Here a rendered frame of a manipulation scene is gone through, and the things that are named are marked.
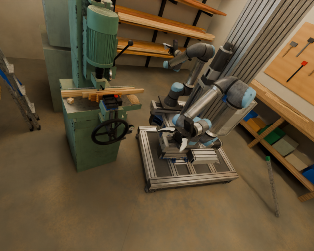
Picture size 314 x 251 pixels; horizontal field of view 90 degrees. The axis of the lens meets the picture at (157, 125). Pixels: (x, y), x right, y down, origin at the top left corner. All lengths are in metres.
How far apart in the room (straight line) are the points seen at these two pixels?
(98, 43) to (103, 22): 0.12
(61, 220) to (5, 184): 0.62
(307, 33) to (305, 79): 0.75
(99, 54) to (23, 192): 1.44
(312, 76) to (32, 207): 4.14
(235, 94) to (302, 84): 2.73
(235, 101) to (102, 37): 0.89
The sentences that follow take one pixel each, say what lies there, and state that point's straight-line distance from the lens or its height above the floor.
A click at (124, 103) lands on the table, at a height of 0.90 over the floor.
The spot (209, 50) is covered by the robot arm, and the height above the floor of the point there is 1.43.
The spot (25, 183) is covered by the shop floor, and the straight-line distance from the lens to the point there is 2.02.
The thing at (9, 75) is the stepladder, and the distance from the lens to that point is 1.93.
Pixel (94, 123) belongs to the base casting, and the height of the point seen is 0.75.
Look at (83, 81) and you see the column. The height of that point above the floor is 0.92.
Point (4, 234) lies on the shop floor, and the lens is 1.90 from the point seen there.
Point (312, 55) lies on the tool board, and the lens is 3.76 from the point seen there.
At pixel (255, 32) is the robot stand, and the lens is 1.29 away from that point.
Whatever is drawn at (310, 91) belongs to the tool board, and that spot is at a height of 1.19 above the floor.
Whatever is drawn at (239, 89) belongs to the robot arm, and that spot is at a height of 1.43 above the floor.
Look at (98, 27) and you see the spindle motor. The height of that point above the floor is 1.44.
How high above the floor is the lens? 1.76
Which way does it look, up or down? 42 degrees down
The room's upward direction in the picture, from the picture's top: 24 degrees clockwise
